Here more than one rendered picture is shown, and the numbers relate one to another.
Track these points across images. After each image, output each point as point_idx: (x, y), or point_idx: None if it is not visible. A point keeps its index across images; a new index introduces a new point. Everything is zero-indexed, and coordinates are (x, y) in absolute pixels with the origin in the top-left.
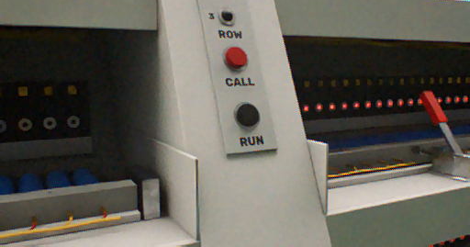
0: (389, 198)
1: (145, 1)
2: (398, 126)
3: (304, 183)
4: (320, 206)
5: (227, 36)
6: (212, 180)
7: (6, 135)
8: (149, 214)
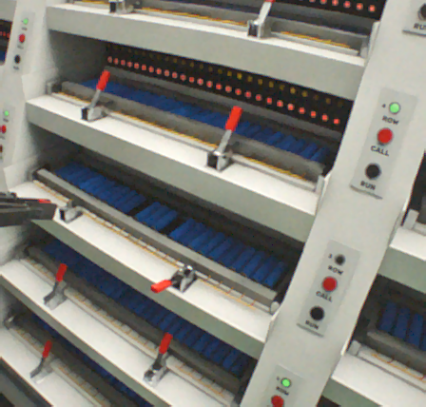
0: (382, 401)
1: (305, 229)
2: None
3: (328, 358)
4: (329, 372)
5: (332, 270)
6: (283, 327)
7: None
8: (271, 313)
